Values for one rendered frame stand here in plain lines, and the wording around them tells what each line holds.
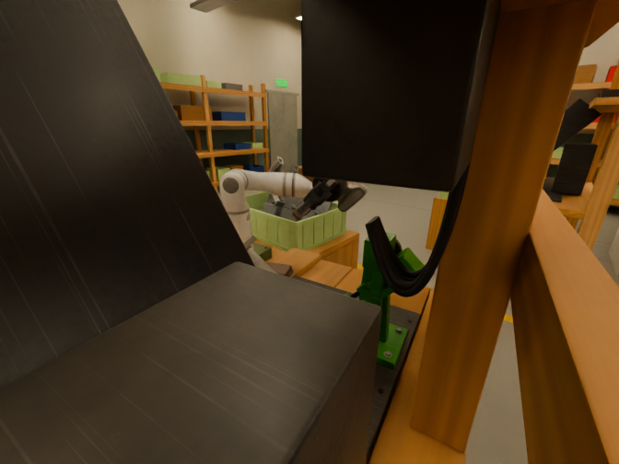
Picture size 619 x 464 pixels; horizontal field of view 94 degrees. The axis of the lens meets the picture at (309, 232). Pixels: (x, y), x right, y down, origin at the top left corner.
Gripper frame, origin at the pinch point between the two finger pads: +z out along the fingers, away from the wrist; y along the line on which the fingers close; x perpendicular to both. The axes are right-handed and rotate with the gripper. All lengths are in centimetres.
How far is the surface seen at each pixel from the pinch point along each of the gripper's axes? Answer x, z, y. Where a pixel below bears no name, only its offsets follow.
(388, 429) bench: 39.1, 17.3, -5.5
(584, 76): 151, -622, 38
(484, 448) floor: 134, -36, -60
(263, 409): 7.9, 36.1, 23.4
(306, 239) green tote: 9, -53, -66
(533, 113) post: 10.8, 1.2, 36.7
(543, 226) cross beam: 23.2, 1.0, 30.1
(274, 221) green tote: -8, -51, -71
